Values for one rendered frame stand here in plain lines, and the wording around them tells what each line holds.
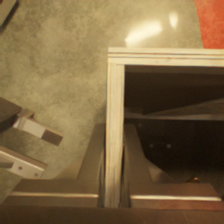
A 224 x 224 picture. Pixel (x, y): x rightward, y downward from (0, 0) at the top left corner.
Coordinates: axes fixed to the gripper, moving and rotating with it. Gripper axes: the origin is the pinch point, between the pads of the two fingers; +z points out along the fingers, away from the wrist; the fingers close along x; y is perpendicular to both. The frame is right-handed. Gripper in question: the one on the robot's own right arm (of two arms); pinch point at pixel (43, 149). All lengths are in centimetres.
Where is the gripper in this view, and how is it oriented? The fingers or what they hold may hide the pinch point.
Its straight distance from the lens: 31.7
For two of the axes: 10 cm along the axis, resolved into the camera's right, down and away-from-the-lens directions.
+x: -0.3, -3.1, 9.5
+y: 4.9, -8.3, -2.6
